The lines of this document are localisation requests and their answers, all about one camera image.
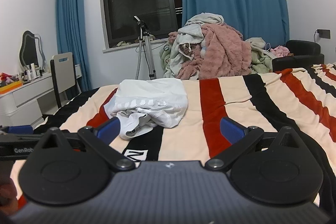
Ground white t-shirt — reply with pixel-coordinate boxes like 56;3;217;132
104;79;188;140

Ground pile of pale clothes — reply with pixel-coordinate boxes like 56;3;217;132
159;13;275;80

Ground left hand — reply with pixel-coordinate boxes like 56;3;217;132
1;178;18;215

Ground white dresser desk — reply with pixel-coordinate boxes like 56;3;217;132
0;64;83;127

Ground cosmetic bottles on desk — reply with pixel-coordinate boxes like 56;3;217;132
21;63;45;83

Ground white black chair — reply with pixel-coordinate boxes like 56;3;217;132
50;52;81;108

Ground small pink garment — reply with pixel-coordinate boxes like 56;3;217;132
270;46;290;58

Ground blue curtain left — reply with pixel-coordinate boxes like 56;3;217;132
56;0;92;91

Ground black armchair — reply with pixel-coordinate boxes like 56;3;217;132
272;40;325;72

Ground silver tripod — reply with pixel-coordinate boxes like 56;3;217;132
133;15;157;80

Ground wavy frame mirror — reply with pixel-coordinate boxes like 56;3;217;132
19;31;47;72

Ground black wall socket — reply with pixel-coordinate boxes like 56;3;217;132
317;29;331;39

